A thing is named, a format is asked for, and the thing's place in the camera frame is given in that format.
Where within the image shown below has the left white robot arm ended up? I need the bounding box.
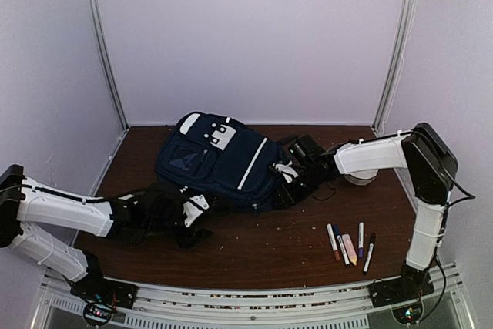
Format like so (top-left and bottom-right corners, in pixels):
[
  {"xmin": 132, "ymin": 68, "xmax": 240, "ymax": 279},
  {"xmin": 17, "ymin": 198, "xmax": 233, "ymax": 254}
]
[{"xmin": 1, "ymin": 164, "xmax": 212, "ymax": 302}]

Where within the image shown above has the purple capped white marker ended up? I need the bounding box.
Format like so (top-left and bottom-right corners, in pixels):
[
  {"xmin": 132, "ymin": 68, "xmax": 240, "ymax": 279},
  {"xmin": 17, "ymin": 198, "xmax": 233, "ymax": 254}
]
[{"xmin": 357, "ymin": 221, "xmax": 364, "ymax": 259}]

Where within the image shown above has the white scalloped ceramic bowl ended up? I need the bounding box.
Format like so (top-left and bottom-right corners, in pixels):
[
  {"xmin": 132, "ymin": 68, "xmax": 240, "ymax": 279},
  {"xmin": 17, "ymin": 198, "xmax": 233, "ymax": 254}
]
[{"xmin": 344, "ymin": 170, "xmax": 378, "ymax": 186}]

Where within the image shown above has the brown capped white marker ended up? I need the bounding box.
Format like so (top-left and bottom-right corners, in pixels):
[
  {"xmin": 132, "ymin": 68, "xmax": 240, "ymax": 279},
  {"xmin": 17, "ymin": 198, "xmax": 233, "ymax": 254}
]
[{"xmin": 326, "ymin": 223, "xmax": 340, "ymax": 261}]

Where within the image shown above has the blue capped white marker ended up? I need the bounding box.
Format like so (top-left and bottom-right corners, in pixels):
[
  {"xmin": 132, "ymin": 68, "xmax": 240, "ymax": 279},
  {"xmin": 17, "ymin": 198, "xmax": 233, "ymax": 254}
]
[{"xmin": 332, "ymin": 224, "xmax": 350, "ymax": 267}]

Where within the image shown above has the aluminium frame post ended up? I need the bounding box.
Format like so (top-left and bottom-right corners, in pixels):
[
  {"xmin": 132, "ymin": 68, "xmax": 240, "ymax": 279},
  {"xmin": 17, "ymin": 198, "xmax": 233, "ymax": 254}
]
[
  {"xmin": 372, "ymin": 0, "xmax": 417, "ymax": 136},
  {"xmin": 88, "ymin": 0, "xmax": 129, "ymax": 131}
]

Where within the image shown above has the navy blue student backpack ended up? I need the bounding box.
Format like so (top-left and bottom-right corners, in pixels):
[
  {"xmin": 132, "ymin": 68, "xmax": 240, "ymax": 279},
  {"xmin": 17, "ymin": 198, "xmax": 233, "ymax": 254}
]
[{"xmin": 155, "ymin": 112, "xmax": 299, "ymax": 214}]

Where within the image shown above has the pink and yellow highlighter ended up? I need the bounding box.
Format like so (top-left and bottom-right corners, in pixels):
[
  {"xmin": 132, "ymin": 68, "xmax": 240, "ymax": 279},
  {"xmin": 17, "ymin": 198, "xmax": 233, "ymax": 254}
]
[{"xmin": 341, "ymin": 233, "xmax": 358, "ymax": 267}]

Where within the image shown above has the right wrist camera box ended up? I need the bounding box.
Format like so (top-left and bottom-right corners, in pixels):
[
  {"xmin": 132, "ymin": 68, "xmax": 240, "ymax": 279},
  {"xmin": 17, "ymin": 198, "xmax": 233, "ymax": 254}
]
[{"xmin": 289, "ymin": 135, "xmax": 324, "ymax": 166}]

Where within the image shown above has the black marker pen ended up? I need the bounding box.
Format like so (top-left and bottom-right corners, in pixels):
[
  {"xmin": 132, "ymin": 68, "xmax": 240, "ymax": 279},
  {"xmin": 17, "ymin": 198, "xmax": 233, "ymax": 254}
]
[{"xmin": 363, "ymin": 233, "xmax": 377, "ymax": 276}]

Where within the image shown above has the front aluminium rail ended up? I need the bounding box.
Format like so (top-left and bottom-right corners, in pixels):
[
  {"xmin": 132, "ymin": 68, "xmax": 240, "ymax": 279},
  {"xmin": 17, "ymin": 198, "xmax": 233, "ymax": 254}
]
[{"xmin": 30, "ymin": 261, "xmax": 477, "ymax": 329}]

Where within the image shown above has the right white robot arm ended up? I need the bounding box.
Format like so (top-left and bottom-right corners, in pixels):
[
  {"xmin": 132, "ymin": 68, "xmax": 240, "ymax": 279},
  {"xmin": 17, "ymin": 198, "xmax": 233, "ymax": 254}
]
[{"xmin": 270, "ymin": 123, "xmax": 458, "ymax": 300}]

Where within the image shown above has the right aluminium frame post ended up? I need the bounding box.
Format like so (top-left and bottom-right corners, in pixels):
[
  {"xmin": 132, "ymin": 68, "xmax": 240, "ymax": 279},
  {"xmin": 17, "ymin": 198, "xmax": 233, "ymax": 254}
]
[{"xmin": 372, "ymin": 0, "xmax": 417, "ymax": 136}]

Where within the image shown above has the left aluminium frame post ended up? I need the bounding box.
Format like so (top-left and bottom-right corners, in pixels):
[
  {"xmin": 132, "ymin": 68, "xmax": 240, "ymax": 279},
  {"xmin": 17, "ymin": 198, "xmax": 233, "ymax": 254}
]
[{"xmin": 88, "ymin": 0, "xmax": 129, "ymax": 131}]

